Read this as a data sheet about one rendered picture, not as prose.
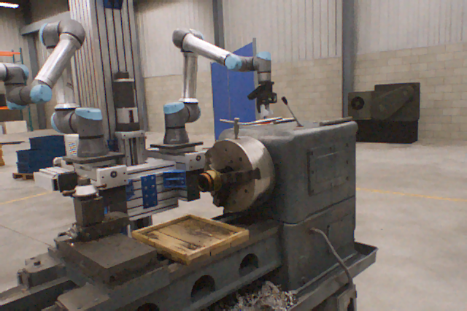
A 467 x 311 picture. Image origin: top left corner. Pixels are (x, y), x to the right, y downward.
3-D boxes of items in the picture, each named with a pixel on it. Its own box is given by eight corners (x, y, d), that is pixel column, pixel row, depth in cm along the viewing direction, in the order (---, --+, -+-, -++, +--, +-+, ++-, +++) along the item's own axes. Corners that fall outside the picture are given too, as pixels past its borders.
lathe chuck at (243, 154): (217, 197, 181) (218, 132, 174) (268, 216, 159) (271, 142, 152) (203, 201, 175) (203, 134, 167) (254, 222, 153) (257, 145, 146)
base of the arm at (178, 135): (157, 143, 221) (156, 126, 219) (179, 140, 231) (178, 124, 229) (173, 144, 210) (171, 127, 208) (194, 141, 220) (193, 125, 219)
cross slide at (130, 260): (95, 233, 145) (93, 221, 145) (158, 263, 115) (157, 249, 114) (49, 247, 134) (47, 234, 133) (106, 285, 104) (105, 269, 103)
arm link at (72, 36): (99, 31, 183) (51, 110, 159) (82, 33, 187) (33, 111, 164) (84, 9, 174) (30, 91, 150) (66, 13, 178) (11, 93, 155)
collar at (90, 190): (92, 189, 131) (91, 181, 131) (103, 193, 126) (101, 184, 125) (68, 194, 126) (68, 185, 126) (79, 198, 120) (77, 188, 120)
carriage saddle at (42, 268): (101, 245, 148) (99, 231, 147) (171, 282, 115) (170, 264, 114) (15, 274, 128) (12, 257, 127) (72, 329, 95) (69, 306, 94)
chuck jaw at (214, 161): (226, 171, 165) (214, 150, 169) (232, 166, 162) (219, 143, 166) (207, 177, 157) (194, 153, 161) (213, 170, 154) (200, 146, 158)
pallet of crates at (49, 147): (65, 167, 872) (60, 133, 859) (89, 169, 831) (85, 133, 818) (12, 178, 770) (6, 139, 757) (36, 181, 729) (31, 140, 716)
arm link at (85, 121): (90, 136, 178) (87, 107, 176) (70, 136, 184) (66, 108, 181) (109, 133, 188) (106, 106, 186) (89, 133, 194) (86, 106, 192)
